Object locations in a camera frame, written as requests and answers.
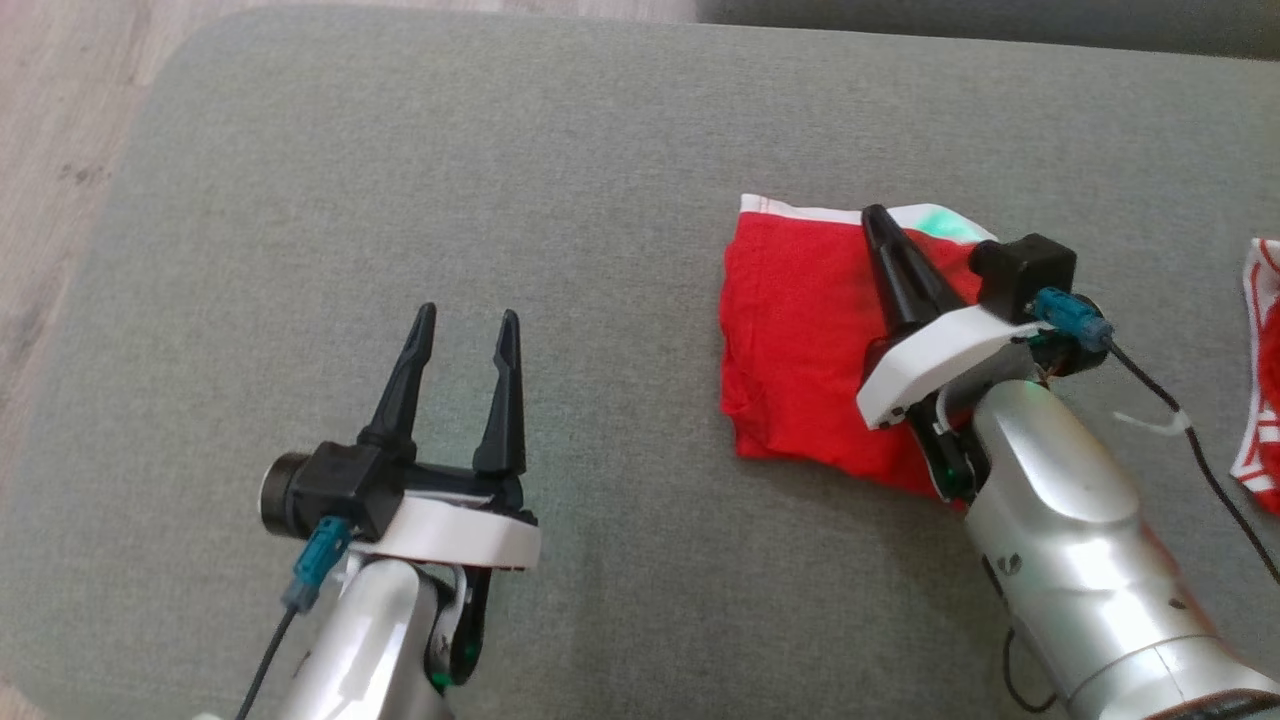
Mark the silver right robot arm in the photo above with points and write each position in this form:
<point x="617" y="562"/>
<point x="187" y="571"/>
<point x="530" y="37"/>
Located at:
<point x="1080" y="540"/>

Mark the red jersey with black number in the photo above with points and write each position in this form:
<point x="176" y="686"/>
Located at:
<point x="1265" y="400"/>

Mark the red shorts with white stripe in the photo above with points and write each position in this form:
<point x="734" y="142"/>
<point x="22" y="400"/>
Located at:
<point x="800" y="350"/>

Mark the grey sofa seat cushion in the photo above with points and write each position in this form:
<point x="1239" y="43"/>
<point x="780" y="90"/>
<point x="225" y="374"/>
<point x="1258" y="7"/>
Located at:
<point x="1000" y="20"/>

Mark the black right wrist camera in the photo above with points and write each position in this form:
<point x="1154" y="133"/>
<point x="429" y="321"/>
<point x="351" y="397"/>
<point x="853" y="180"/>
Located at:
<point x="1030" y="270"/>

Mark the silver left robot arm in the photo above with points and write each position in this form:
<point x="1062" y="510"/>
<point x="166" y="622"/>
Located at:
<point x="360" y="640"/>

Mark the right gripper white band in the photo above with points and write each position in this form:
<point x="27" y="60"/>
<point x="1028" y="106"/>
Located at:
<point x="920" y="365"/>

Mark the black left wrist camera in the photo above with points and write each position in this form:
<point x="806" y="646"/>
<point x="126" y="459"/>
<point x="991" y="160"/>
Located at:
<point x="335" y="485"/>

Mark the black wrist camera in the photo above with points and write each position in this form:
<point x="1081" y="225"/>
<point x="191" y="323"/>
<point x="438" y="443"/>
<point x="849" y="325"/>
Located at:
<point x="1030" y="270"/>
<point x="335" y="485"/>

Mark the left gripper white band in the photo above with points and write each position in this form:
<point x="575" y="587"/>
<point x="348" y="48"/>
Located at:
<point x="460" y="530"/>

